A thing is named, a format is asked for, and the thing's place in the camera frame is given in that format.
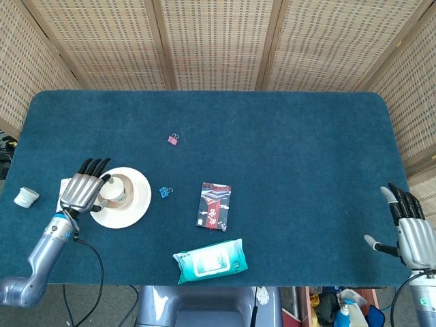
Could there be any black red printed box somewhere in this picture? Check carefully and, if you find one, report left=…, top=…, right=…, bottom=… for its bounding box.
left=195, top=181, right=232, bottom=233

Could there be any beige bowl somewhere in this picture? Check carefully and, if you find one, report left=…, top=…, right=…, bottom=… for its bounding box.
left=98, top=173, right=137, bottom=210

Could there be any white oval plate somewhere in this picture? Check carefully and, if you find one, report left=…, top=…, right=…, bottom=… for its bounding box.
left=89, top=166, right=153, bottom=230

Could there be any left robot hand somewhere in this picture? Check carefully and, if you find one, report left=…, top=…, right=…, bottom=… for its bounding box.
left=59, top=157, right=112, bottom=215

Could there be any teal wet wipes pack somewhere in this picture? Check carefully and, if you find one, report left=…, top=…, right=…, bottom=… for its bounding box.
left=172, top=238, right=249, bottom=285

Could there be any blue white spray bottle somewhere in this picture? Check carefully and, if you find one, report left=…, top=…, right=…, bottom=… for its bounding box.
left=334, top=298, right=357, bottom=327

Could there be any black equipment beside table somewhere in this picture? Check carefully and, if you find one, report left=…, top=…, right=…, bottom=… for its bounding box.
left=0, top=128, right=18, bottom=180

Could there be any white perforated bracket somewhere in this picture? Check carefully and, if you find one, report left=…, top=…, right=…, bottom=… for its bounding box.
left=255, top=285, right=270, bottom=308

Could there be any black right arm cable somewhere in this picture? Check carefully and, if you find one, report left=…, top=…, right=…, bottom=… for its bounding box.
left=390, top=272, right=426, bottom=327

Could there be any small white crumpled cup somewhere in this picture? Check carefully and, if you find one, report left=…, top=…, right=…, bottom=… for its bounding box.
left=13, top=186, right=40, bottom=208

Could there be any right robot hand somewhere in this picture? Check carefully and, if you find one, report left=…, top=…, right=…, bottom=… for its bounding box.
left=363, top=183, right=436, bottom=270

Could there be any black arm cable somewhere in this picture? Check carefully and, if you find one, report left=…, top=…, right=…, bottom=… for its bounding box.
left=390, top=272, right=426, bottom=327
left=63, top=234, right=105, bottom=327

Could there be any white pink patterned packet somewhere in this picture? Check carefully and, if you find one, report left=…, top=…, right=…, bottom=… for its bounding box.
left=56, top=177, right=74, bottom=212

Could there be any woven bamboo folding screen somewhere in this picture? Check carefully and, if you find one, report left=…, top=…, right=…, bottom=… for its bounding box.
left=0, top=0, right=436, bottom=221

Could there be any dark teal table cloth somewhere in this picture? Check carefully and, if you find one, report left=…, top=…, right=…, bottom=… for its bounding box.
left=0, top=90, right=410, bottom=287

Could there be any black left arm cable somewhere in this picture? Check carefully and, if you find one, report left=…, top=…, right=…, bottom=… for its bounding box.
left=63, top=234, right=105, bottom=327

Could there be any paper cup with blue flower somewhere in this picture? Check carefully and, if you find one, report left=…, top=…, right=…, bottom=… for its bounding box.
left=98, top=178, right=128, bottom=203

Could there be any red storage crate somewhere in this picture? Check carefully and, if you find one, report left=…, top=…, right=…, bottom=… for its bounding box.
left=282, top=285, right=379, bottom=327

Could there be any grey blue robot torso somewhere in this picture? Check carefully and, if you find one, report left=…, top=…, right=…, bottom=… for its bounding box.
left=135, top=285, right=283, bottom=327

